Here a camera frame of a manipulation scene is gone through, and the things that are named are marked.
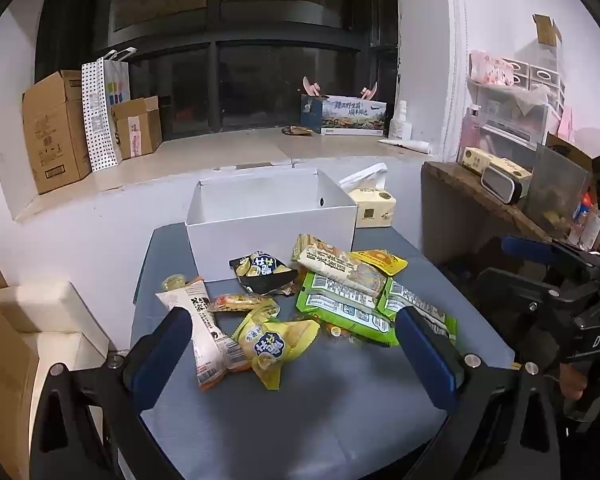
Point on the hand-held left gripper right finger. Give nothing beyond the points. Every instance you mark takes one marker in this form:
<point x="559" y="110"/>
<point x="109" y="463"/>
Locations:
<point x="426" y="356"/>

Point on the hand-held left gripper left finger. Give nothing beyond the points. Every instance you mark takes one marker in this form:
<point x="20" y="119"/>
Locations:
<point x="164" y="351"/>

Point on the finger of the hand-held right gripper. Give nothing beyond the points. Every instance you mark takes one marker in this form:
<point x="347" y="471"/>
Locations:
<point x="520" y="292"/>
<point x="525" y="248"/>

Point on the long white snack packet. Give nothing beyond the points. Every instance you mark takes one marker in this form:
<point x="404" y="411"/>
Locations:
<point x="205" y="325"/>

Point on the small orange snack packet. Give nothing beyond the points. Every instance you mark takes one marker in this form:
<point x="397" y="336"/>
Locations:
<point x="242" y="302"/>

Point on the large green snack packet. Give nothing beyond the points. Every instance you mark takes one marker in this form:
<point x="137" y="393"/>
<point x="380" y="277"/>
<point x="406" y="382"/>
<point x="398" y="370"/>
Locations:
<point x="340" y="310"/>

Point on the yellow snack packet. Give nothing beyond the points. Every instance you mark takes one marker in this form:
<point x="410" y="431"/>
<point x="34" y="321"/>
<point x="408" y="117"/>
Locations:
<point x="382" y="261"/>

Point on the yellow chip packet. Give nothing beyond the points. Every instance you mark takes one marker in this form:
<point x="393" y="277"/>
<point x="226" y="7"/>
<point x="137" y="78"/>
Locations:
<point x="275" y="345"/>

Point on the beige printed snack packet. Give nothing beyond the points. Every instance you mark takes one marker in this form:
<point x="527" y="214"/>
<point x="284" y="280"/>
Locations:
<point x="340" y="265"/>

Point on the black chip packet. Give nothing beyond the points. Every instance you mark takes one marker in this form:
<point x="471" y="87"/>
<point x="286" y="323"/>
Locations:
<point x="262" y="270"/>

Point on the white cardboard box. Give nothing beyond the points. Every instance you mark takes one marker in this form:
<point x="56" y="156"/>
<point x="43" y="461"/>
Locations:
<point x="270" y="220"/>

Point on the person's right hand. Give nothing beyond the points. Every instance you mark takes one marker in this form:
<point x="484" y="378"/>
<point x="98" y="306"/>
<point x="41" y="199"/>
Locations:
<point x="580" y="377"/>

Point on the grey translucent bag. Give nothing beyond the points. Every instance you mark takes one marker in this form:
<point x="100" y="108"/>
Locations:
<point x="555" y="190"/>

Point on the black and white clock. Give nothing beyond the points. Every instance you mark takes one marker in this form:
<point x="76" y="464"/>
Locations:
<point x="500" y="185"/>

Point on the brown side table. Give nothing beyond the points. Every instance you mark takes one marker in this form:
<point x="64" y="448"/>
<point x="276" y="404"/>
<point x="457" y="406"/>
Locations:
<point x="460" y="210"/>

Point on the yellow carton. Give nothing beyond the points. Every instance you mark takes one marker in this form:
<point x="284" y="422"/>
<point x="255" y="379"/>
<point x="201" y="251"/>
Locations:
<point x="485" y="159"/>

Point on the white storage box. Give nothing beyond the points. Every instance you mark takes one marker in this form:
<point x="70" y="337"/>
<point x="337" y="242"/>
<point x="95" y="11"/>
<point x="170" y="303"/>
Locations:
<point x="55" y="320"/>

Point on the white drawer organizer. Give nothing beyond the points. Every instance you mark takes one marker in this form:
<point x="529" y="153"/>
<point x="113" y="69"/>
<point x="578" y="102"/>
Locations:
<point x="522" y="110"/>

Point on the pale yellow tissue pack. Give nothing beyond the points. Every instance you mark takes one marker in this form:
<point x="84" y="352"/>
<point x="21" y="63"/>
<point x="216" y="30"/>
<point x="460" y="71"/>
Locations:
<point x="375" y="207"/>

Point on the flat brown cardboard sheet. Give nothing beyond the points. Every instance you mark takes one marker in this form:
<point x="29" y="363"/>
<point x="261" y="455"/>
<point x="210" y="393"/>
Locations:
<point x="2" y="370"/>

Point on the white plastic bottle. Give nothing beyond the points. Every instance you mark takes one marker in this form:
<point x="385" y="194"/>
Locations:
<point x="401" y="122"/>

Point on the pink cloth pouch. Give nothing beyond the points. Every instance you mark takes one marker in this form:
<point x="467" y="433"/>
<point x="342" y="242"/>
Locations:
<point x="490" y="67"/>

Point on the cardboard piece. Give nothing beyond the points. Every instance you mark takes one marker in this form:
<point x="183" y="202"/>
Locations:
<point x="546" y="30"/>

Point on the pink antler toy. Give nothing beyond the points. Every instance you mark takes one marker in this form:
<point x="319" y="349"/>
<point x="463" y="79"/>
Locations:
<point x="369" y="91"/>
<point x="311" y="87"/>

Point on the blue printed tissue box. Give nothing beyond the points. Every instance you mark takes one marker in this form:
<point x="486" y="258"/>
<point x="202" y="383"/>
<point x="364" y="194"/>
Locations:
<point x="347" y="115"/>

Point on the small brown cardboard box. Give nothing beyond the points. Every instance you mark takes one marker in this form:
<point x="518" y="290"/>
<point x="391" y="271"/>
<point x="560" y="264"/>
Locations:
<point x="137" y="130"/>

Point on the dotted white paper bag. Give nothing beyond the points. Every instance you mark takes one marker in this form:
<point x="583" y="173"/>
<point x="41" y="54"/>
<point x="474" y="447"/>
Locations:
<point x="100" y="120"/>

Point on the large brown cardboard box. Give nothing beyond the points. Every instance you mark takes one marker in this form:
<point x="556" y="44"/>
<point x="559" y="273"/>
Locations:
<point x="55" y="135"/>

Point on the dark small packet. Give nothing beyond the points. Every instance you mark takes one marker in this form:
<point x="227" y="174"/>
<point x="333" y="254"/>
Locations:
<point x="296" y="130"/>

